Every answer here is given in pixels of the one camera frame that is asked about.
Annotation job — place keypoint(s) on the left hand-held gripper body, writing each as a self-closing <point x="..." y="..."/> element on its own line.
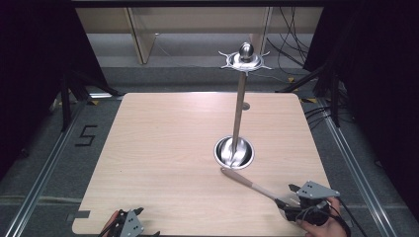
<point x="131" y="225"/>

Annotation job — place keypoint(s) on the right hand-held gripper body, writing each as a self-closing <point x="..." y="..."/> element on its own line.
<point x="316" y="190"/>

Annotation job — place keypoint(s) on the metal utensil rack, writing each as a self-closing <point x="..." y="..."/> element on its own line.
<point x="239" y="98"/>

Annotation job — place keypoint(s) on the person's left hand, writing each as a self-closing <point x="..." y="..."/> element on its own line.
<point x="109" y="223"/>

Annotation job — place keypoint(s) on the person's right hand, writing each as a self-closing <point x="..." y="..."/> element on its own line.
<point x="329" y="228"/>

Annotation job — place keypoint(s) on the black tape strip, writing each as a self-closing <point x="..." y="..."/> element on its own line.
<point x="80" y="215"/>

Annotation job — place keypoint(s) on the black tripod stand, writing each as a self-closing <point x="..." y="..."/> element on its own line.
<point x="334" y="98"/>
<point x="66" y="98"/>

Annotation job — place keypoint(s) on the black curtain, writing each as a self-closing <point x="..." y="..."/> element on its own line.
<point x="378" y="82"/>
<point x="29" y="82"/>

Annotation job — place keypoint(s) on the beige wooden cabinet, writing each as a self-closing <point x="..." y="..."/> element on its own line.
<point x="141" y="36"/>

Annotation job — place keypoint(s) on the aluminium floor rail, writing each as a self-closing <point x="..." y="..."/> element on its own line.
<point x="42" y="177"/>
<point x="355" y="171"/>

